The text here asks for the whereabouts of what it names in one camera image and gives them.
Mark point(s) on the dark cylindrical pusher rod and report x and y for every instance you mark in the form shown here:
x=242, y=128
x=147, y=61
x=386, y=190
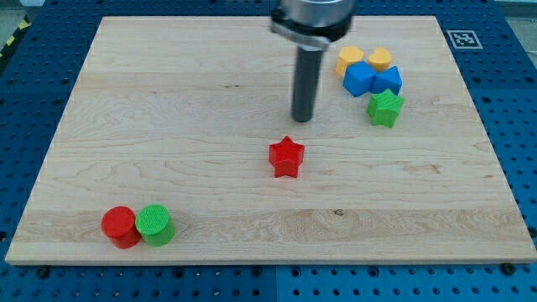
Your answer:
x=307, y=72

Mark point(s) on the red star block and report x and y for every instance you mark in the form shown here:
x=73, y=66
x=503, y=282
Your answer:
x=286, y=157

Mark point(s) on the green star block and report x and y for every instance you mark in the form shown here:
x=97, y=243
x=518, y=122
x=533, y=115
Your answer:
x=384, y=108

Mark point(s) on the yellow hexagon block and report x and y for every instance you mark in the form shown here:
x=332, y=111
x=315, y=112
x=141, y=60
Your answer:
x=348, y=55

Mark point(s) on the blue cube block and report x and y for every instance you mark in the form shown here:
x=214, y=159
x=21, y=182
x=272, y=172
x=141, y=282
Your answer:
x=359, y=78

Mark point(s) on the yellow heart block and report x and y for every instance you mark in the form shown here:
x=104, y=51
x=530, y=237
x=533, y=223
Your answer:
x=380, y=59

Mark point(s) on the blue pentagon block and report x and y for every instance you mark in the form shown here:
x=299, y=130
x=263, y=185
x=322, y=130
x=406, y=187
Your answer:
x=389, y=79

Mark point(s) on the wooden board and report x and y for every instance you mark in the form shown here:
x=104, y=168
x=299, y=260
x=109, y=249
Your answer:
x=180, y=112

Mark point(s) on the white fiducial marker tag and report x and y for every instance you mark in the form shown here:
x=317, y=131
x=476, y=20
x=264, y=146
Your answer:
x=463, y=39

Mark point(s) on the green cylinder block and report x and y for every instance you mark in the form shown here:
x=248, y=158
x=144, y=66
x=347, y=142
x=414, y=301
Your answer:
x=155, y=225

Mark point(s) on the red cylinder block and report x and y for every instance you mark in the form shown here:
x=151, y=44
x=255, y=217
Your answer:
x=118, y=225

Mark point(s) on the yellow black hazard tape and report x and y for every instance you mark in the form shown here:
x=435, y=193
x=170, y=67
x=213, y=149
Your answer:
x=15, y=38

